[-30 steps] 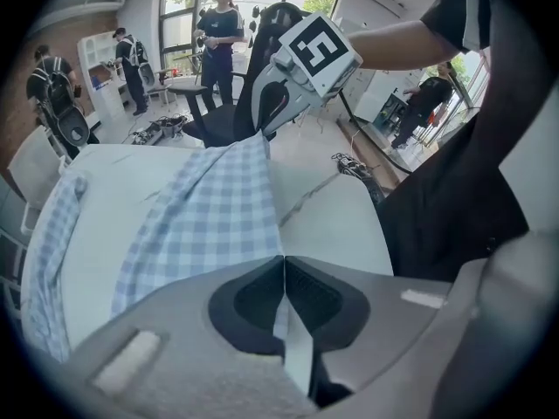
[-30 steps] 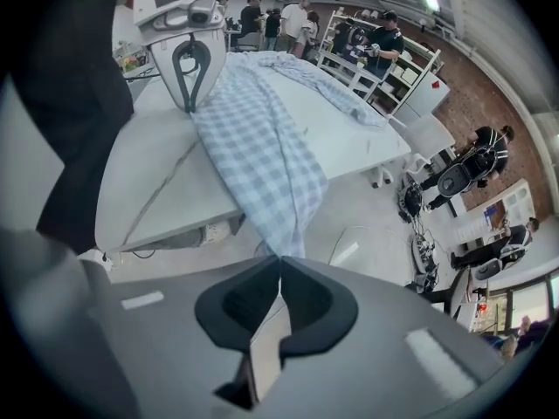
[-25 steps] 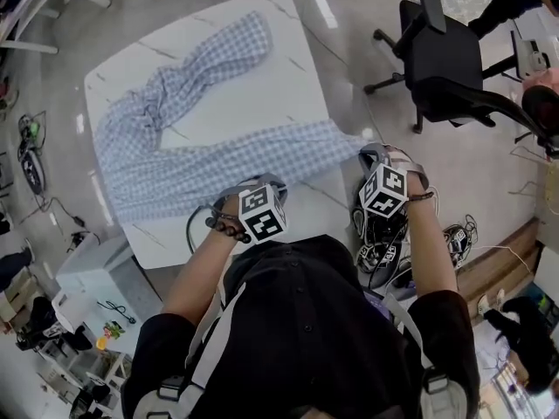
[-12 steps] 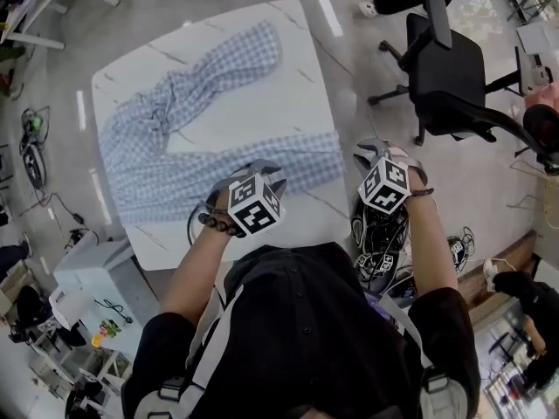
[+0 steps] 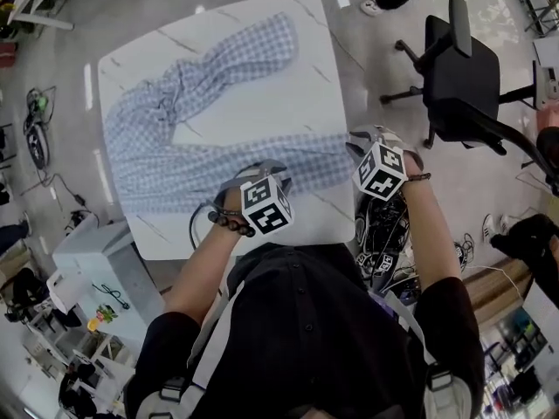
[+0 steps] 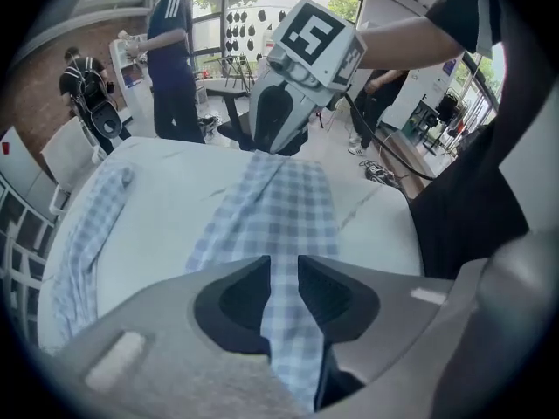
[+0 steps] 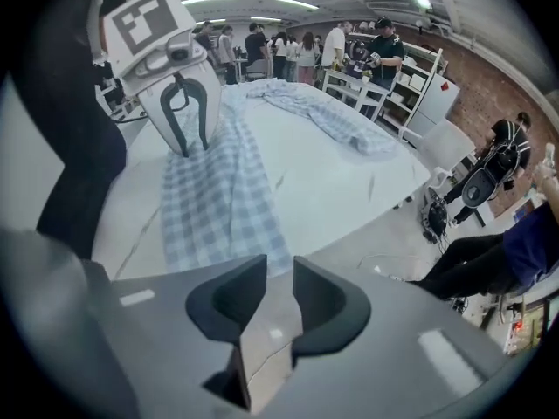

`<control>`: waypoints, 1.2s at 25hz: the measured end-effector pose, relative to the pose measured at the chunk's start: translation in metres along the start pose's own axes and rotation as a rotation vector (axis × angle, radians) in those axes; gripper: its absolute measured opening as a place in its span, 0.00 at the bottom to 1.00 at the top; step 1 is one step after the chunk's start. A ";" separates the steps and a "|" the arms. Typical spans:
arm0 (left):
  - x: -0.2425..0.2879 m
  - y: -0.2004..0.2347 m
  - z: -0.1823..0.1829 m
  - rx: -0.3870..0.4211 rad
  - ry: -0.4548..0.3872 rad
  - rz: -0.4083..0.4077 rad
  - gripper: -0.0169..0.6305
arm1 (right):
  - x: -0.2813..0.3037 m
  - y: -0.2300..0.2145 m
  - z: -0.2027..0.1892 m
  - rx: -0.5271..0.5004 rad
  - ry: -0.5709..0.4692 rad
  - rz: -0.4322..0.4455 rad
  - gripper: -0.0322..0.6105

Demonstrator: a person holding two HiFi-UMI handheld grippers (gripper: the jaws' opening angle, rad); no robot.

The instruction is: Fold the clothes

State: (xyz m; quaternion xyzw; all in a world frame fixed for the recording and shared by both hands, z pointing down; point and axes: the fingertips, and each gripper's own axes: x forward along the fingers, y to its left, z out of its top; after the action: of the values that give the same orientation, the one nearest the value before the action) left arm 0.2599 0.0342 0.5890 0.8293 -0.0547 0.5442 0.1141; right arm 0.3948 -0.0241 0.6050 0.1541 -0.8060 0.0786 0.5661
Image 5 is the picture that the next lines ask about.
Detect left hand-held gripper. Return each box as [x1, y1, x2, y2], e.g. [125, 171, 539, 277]
[238, 159, 294, 237]

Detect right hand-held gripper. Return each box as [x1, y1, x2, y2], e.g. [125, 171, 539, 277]
[344, 124, 411, 202]

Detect blue checked shirt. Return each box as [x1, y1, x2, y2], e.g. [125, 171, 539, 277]
[103, 11, 357, 216]

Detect person's left forearm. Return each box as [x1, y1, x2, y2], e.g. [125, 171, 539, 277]
[163, 223, 245, 322]

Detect person's right forearm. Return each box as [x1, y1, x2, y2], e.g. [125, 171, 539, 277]
[398, 176, 463, 292]

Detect person's left hand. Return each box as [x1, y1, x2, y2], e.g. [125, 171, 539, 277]
[216, 184, 245, 218]

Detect person's right hand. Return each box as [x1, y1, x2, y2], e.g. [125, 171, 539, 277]
[399, 146, 425, 177]

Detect black office chair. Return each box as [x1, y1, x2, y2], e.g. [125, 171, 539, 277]
[379, 0, 559, 196]

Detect person's black shirt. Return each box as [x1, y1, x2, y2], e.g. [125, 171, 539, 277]
[124, 242, 486, 419]

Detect pink chair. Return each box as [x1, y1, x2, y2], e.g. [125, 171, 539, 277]
[539, 102, 559, 131]

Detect white covered cabinet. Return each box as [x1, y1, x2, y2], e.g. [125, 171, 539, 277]
[51, 214, 163, 335]

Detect wooden bench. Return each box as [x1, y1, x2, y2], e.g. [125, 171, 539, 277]
[461, 258, 535, 323]

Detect yellow and green toy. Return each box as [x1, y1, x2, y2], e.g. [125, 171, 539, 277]
[86, 303, 120, 333]

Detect white display shelf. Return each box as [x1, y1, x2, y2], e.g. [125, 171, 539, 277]
[0, 307, 136, 419]

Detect white low cabinet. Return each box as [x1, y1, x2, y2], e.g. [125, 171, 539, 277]
[521, 284, 559, 353]

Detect white side table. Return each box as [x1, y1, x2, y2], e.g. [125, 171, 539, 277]
[7, 0, 133, 32]

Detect red box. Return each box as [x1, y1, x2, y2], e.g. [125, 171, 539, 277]
[0, 39, 19, 68]

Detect dark bead bracelet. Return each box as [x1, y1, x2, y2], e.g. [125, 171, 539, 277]
[208, 209, 257, 238]

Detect black cable pile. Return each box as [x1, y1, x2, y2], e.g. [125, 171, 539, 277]
[354, 189, 415, 257]

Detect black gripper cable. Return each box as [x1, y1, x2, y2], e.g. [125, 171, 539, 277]
[189, 189, 231, 252]

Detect grey shoulder strap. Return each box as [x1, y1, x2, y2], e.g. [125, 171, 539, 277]
[383, 292, 455, 409]
[187, 281, 245, 405]

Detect black power adapter cable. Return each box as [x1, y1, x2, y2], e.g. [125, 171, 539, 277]
[50, 173, 87, 208]

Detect black cable bundle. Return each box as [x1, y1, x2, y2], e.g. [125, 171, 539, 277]
[64, 209, 96, 231]

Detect black coiled cable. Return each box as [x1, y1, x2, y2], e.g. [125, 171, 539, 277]
[90, 283, 132, 313]

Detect black cable tangle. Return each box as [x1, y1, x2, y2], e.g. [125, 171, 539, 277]
[24, 86, 59, 126]

